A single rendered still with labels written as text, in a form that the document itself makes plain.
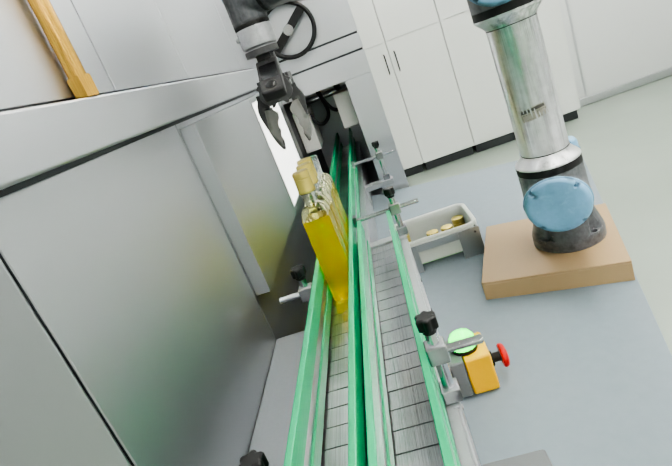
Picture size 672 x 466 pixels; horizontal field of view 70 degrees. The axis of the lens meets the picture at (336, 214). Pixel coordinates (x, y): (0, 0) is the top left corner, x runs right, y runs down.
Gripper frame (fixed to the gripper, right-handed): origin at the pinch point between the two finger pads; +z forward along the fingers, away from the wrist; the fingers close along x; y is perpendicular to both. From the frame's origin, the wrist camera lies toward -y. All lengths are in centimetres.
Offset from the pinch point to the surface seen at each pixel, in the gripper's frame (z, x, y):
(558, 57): 58, -201, 366
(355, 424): 24, -4, -60
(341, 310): 32.8, 1.1, -18.3
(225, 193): 2.0, 12.1, -21.2
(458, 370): 40, -17, -37
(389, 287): 32.8, -9.3, -15.1
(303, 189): 7.9, 0.1, -13.3
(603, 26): 51, -266, 411
